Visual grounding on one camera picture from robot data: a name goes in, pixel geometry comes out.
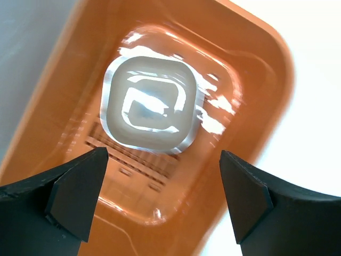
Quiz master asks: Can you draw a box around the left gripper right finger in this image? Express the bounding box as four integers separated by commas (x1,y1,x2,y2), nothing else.
220,150,340,255

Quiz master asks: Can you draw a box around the light green plate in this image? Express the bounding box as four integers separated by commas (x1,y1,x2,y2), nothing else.
100,56,204,154

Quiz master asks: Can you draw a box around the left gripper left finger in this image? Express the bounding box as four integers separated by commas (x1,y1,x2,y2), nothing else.
1,147,109,255

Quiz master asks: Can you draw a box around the orange plastic bin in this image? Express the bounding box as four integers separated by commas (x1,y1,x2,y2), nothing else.
1,1,294,255

